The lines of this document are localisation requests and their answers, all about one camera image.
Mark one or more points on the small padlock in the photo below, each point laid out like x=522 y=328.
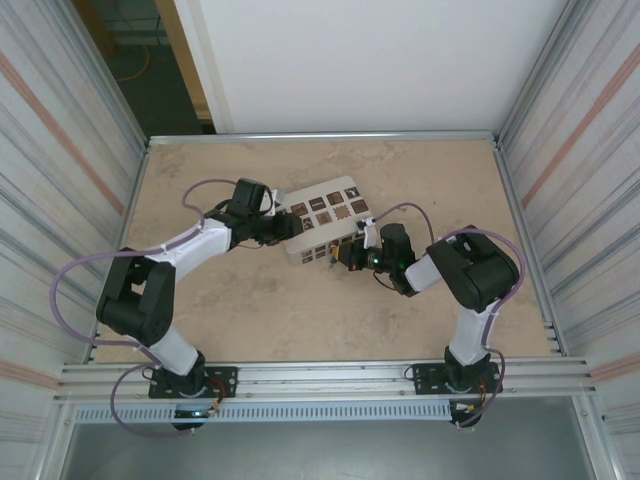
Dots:
x=334 y=247

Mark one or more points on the small metal key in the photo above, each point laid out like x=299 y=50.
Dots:
x=330 y=264

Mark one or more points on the beige box with picture tiles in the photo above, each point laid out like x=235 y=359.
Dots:
x=320 y=236

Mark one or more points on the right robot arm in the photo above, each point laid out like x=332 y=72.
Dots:
x=470 y=325

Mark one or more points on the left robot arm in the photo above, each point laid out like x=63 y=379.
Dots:
x=200 y=242

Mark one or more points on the grey metal sheet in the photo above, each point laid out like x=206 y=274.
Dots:
x=325 y=450

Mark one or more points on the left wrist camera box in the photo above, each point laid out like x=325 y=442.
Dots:
x=278 y=198

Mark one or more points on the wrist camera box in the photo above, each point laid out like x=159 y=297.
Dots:
x=369 y=232
x=278 y=198

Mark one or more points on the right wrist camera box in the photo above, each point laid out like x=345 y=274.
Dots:
x=369 y=232

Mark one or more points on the aluminium table end rail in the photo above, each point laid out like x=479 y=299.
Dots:
x=325 y=136

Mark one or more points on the aluminium table side rail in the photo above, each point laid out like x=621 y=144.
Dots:
x=531 y=225
x=131 y=200

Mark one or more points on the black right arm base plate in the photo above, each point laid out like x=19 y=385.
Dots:
x=425 y=380

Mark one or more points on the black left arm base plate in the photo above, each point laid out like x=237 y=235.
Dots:
x=225 y=382

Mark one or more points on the wooden door frame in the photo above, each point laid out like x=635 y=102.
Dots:
x=185 y=60

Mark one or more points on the wooden furniture post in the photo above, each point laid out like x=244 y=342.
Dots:
x=102 y=25

